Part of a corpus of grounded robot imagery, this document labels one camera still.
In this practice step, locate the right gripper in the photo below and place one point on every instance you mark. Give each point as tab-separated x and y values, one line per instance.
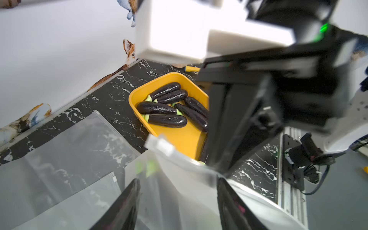
253	96

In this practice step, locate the frosted zip-top bag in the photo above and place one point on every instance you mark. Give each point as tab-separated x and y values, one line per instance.
81	210
179	193
67	164

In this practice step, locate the purple eggplant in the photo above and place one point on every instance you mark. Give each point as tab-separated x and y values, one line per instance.
172	121
197	106
172	97
168	88
195	117
153	108

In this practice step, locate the frosted zip-top bag left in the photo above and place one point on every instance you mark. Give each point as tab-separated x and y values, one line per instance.
81	210

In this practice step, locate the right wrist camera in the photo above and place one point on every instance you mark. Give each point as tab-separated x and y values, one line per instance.
187	32

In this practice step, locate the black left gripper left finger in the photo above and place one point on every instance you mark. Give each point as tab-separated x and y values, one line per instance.
122	215

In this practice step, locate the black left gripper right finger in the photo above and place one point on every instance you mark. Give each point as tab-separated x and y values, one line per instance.
234	213

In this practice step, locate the frosted zip-top bag rear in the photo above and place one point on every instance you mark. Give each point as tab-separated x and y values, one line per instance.
67	164

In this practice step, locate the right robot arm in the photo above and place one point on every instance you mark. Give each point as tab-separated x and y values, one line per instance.
352	127

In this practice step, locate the frosted zip-top bag front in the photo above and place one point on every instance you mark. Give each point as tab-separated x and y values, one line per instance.
179	193

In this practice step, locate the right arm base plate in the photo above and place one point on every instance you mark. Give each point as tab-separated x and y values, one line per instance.
293	161

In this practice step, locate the yellow plastic tray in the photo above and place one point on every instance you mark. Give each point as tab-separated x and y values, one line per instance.
187	140

